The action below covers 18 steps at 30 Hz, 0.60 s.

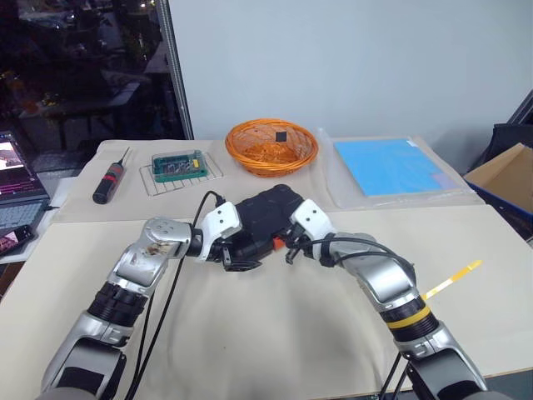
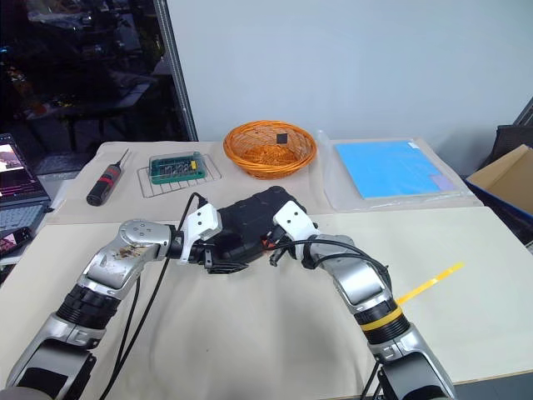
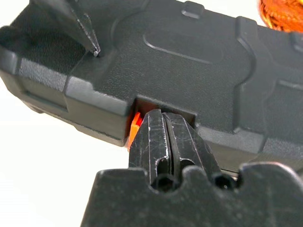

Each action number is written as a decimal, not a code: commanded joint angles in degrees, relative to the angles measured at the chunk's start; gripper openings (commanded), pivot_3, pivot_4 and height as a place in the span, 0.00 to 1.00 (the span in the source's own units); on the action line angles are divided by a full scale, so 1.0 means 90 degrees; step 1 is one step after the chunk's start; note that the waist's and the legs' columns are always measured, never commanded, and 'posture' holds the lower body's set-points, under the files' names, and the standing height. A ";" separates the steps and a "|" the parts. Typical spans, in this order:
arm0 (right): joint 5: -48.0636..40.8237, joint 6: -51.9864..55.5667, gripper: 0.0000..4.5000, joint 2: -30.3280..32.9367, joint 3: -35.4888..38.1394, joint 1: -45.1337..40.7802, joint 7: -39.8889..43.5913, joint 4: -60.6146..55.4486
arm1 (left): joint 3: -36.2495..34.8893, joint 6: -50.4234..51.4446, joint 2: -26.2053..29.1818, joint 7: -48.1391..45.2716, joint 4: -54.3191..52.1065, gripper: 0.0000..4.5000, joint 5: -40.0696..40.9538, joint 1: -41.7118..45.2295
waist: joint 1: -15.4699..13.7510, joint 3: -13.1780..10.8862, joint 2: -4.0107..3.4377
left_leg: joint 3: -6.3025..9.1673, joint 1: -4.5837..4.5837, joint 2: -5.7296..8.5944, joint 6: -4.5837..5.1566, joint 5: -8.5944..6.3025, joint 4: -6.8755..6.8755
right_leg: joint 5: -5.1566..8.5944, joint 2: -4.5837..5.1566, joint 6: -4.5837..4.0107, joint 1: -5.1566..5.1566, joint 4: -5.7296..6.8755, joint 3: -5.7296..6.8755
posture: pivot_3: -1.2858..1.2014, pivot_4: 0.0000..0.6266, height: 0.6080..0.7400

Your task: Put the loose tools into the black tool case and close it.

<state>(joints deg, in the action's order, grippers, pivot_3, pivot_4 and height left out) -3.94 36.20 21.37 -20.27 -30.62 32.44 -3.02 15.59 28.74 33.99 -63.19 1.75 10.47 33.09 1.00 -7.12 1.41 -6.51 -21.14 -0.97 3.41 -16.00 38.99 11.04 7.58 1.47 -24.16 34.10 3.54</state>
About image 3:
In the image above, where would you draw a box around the black tool case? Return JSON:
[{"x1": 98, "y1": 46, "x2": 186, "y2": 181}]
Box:
[{"x1": 0, "y1": 0, "x2": 303, "y2": 175}]

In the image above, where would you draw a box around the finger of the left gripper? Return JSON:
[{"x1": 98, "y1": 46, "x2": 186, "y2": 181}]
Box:
[{"x1": 30, "y1": 0, "x2": 101, "y2": 57}]

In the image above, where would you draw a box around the orange woven basket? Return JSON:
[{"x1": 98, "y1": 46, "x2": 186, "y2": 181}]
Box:
[{"x1": 256, "y1": 0, "x2": 303, "y2": 33}]

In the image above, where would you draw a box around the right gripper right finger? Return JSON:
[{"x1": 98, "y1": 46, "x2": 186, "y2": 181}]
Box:
[{"x1": 162, "y1": 112, "x2": 222, "y2": 181}]

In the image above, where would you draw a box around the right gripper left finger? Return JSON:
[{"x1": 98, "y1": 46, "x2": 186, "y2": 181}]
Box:
[{"x1": 128, "y1": 108, "x2": 171, "y2": 185}]

